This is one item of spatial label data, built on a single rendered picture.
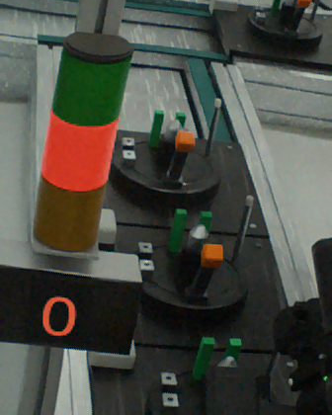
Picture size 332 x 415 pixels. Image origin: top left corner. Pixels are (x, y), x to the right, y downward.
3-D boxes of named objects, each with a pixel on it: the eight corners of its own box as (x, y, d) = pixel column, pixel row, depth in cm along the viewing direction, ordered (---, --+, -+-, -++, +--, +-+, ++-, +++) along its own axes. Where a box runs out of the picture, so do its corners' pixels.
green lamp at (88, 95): (122, 129, 85) (134, 67, 83) (50, 124, 84) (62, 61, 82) (118, 99, 90) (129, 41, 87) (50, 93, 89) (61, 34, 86)
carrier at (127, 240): (298, 367, 135) (327, 275, 129) (85, 352, 131) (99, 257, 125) (267, 251, 156) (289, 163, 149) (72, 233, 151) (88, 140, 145)
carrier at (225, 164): (266, 250, 156) (288, 162, 150) (72, 231, 152) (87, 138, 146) (238, 155, 176) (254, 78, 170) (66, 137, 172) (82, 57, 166)
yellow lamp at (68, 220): (99, 256, 90) (109, 196, 88) (33, 247, 89) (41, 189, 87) (95, 218, 94) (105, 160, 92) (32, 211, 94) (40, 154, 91)
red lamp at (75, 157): (110, 195, 88) (122, 131, 85) (41, 188, 87) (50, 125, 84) (106, 159, 92) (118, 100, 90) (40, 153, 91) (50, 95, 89)
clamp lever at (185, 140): (181, 184, 157) (195, 144, 151) (165, 182, 156) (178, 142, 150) (180, 160, 159) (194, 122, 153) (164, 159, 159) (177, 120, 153)
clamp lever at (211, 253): (207, 298, 136) (223, 259, 130) (188, 297, 135) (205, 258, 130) (206, 272, 138) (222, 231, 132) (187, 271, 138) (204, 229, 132)
